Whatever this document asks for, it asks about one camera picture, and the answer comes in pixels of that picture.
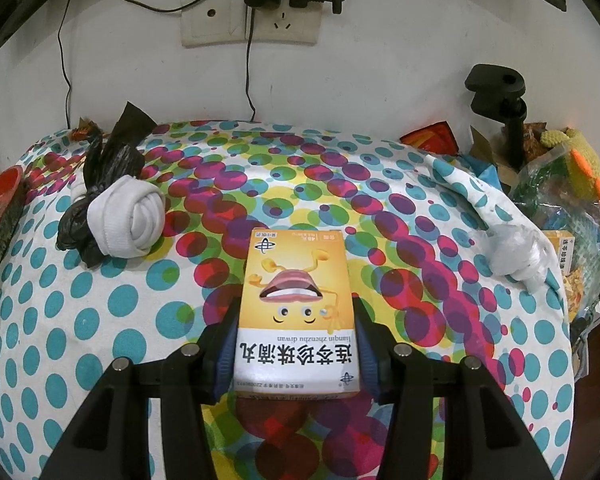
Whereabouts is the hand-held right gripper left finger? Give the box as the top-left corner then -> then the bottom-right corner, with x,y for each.
40,302 -> 243,480

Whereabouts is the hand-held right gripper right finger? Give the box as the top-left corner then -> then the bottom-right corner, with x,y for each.
352,297 -> 553,480

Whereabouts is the small white sock roll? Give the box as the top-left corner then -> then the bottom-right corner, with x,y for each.
86,175 -> 166,258

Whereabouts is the polka dot tablecloth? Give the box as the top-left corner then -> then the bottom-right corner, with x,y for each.
0,120 -> 578,480

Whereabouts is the small white plastic bag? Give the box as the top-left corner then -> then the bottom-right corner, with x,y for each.
485,222 -> 553,293

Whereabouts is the black plastic bag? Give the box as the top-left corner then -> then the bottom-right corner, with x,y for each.
56,101 -> 156,268

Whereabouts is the red snack packet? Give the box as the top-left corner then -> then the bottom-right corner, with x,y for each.
400,122 -> 458,153

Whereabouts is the brown cardboard piece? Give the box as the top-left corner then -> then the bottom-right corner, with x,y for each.
469,126 -> 521,173

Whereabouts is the clear plastic bag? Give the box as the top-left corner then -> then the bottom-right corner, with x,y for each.
510,145 -> 600,321

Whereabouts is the orange foil wrapper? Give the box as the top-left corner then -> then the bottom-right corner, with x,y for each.
71,116 -> 101,141

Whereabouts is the yellow knitted toy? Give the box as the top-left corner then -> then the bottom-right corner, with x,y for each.
540,127 -> 600,206

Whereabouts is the black clamp stand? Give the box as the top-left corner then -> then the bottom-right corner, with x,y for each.
464,64 -> 528,171

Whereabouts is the white wall socket plate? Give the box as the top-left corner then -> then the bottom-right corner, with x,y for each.
180,0 -> 323,48

